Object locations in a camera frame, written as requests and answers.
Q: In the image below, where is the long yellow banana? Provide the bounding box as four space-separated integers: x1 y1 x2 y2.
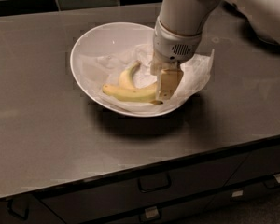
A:
102 83 157 103

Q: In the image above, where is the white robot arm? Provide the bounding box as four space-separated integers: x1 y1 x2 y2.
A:
150 0 280 100

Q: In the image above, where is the black drawer handle centre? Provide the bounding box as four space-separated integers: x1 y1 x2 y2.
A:
137 173 172 193

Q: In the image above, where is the dark upper centre drawer front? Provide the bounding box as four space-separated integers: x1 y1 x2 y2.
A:
44 154 245 224

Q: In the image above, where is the lower drawer handle centre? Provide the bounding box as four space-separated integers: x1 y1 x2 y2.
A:
139 206 161 223

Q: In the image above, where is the lower drawer handle right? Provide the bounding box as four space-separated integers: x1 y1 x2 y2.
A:
231 189 244 202

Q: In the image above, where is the dark drawer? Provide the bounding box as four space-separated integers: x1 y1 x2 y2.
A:
227 145 280 185
44 154 245 224

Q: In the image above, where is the short yellow banana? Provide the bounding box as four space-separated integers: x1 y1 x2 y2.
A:
119 61 141 89

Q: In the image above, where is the dark upper right drawer front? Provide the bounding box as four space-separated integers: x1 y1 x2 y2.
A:
227 145 280 185

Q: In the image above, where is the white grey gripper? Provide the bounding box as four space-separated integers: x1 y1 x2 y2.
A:
150 18 202 101

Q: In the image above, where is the black drawer handle left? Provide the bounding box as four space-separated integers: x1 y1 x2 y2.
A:
7 199 30 221

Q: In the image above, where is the large white bowl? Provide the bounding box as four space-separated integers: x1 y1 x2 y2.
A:
70 22 189 117

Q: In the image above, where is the white crumpled paper liner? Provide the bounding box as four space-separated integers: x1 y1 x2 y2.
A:
75 44 214 117

